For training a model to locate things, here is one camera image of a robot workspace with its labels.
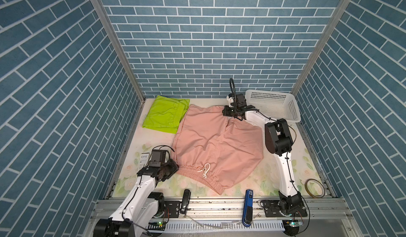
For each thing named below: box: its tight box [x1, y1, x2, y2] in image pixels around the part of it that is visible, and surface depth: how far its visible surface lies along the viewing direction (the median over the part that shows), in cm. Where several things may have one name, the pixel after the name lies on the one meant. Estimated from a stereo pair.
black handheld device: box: [180, 189, 191, 215], surface depth 75 cm
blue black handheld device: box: [242, 189, 254, 227], surface depth 74 cm
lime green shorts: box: [142, 95, 190, 134], surface depth 108 cm
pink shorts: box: [172, 104, 264, 195], surface depth 93 cm
